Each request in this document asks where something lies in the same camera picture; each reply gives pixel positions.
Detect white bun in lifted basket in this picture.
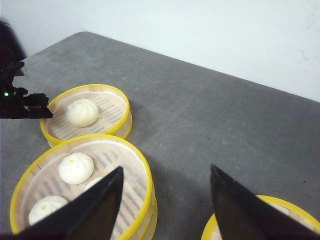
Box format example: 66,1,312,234
28,195,68,226
58,152,94,185
83,177,103,192

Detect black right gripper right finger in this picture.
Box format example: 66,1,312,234
210,164,320,240

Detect large white steamed bun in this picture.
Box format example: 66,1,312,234
65,98,99,128

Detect steamer basket with one bun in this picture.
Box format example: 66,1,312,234
40,84,133,147

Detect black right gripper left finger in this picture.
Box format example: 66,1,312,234
0,166,124,240

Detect steamer basket with three buns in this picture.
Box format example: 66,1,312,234
9,134,158,240

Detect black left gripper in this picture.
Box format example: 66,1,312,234
0,21,53,119

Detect woven bamboo steamer lid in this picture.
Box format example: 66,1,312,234
201,195,320,240

